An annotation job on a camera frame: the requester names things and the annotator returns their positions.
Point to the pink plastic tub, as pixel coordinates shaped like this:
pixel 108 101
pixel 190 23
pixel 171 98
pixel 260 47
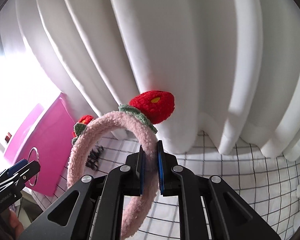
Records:
pixel 44 136

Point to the black patterned hair bow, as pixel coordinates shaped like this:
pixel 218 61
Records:
pixel 93 158

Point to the white curtain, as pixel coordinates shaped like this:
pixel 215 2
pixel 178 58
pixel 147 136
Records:
pixel 232 65

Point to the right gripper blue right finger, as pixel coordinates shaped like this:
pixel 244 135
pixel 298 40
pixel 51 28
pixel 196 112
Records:
pixel 161 166

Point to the white black grid cloth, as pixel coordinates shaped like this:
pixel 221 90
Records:
pixel 206 196

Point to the pink fluffy strawberry headband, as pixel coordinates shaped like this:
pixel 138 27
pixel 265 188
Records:
pixel 118 133

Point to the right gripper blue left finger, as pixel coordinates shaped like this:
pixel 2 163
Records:
pixel 140 169

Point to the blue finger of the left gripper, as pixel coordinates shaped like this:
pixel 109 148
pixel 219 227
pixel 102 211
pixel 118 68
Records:
pixel 16 167

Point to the person left hand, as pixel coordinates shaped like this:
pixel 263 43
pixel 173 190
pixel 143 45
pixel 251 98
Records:
pixel 15 224

